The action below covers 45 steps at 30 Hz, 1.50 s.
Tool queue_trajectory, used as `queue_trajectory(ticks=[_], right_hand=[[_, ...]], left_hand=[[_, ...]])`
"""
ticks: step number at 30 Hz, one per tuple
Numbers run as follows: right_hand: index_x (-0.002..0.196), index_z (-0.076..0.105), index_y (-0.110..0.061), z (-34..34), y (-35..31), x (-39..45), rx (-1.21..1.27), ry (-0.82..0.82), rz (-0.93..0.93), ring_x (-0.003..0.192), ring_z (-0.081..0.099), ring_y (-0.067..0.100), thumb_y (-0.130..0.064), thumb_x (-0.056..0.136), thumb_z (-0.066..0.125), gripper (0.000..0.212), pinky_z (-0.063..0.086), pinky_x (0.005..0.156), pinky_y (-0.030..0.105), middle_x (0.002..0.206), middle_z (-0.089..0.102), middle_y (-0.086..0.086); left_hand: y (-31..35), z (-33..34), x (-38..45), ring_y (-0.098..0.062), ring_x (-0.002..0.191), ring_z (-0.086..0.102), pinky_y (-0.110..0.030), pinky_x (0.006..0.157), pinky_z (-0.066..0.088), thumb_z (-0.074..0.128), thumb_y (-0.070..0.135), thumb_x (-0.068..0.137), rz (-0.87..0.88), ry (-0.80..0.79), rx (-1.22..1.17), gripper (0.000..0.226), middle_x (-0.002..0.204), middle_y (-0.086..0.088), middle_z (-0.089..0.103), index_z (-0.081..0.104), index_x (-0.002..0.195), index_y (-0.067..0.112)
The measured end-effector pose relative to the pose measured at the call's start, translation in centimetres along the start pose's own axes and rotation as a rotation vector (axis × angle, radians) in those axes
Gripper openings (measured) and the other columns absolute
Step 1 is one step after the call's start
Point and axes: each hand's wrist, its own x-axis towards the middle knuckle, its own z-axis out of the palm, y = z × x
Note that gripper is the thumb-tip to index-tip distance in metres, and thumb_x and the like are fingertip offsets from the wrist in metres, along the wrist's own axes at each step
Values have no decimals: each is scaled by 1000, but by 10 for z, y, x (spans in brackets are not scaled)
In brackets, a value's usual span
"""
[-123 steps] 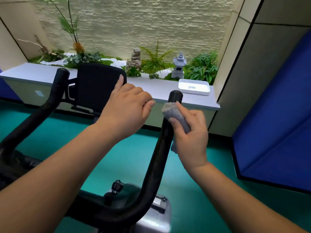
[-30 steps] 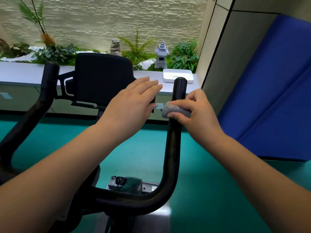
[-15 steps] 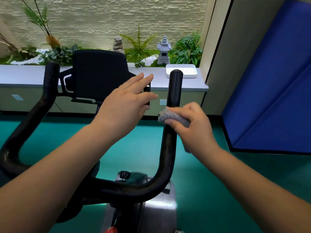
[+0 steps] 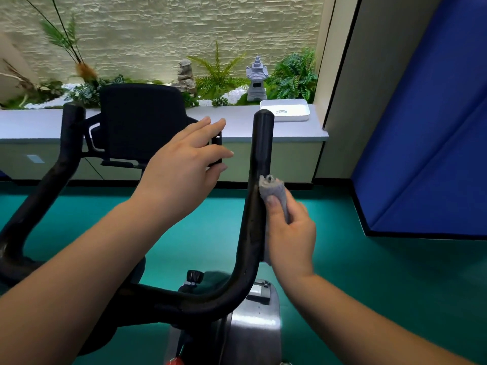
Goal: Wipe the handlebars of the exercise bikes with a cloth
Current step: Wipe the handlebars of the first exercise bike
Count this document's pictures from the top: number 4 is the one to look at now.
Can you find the person's left hand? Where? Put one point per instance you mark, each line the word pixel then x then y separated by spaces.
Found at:
pixel 179 178

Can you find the person's right hand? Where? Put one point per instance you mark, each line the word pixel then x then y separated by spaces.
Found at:
pixel 293 247

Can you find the grey cleaning cloth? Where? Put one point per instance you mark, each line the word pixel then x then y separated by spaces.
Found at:
pixel 274 188

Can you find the person's right forearm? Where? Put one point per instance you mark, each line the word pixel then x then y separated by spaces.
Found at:
pixel 342 323

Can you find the person's left forearm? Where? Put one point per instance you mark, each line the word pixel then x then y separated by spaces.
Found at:
pixel 76 285

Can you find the black exercise bike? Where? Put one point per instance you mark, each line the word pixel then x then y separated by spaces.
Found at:
pixel 255 326

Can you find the black tablet holder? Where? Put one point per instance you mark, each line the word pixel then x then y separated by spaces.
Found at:
pixel 140 121

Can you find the small dark green shrub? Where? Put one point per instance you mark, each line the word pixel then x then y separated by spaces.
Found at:
pixel 190 100
pixel 219 102

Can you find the long cabinet with grey top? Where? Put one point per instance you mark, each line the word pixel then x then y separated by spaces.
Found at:
pixel 293 163

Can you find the patch of white pebbles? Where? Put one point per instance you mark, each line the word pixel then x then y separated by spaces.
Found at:
pixel 232 95
pixel 49 103

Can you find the green moss mat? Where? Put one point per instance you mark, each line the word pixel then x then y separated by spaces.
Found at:
pixel 241 100

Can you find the grey stacked rock ornament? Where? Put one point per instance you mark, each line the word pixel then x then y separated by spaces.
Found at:
pixel 185 77

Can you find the slim green fern plant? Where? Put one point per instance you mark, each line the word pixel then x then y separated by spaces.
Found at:
pixel 218 81

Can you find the grey stone pagoda lantern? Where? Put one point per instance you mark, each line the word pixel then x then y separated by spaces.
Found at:
pixel 257 77

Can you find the variegated leaf plant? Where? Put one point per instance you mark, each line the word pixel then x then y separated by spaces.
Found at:
pixel 81 93

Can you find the white plastic tray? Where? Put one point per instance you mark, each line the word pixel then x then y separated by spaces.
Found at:
pixel 293 114

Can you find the tall thin stemmed fern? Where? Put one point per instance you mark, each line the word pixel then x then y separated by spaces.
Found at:
pixel 86 71

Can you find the large bushy fern plant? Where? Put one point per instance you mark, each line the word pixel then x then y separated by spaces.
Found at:
pixel 293 77

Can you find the small leafy green plant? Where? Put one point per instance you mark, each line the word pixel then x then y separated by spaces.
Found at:
pixel 51 89

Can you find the red round knob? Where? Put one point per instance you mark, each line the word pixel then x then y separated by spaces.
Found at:
pixel 175 361

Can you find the dry brown branch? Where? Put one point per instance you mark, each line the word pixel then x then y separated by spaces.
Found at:
pixel 15 77

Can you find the pale square wall socket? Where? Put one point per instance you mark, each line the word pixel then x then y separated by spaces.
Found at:
pixel 35 158

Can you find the blue wall pad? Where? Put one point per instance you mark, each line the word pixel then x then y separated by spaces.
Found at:
pixel 3 175
pixel 426 148

